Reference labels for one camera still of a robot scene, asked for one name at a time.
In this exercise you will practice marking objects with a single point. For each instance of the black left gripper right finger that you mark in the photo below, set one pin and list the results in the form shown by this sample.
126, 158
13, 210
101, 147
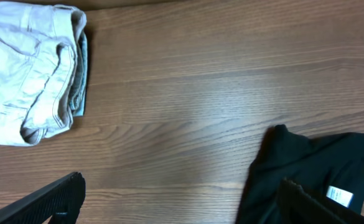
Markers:
300, 206

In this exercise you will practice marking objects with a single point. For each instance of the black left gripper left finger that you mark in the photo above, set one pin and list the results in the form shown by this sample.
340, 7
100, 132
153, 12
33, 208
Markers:
58, 202

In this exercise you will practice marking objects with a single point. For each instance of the black t-shirt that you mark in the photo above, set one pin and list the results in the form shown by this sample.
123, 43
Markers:
335, 160

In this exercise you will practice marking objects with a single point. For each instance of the white shirt care label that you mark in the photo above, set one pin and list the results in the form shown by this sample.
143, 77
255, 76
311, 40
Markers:
340, 196

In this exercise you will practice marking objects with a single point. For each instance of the grey folded garment under shorts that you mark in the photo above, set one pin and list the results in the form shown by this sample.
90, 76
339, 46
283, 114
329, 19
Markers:
77, 93

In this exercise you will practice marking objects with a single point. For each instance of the beige folded shorts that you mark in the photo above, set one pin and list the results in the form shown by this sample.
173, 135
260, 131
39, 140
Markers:
38, 59

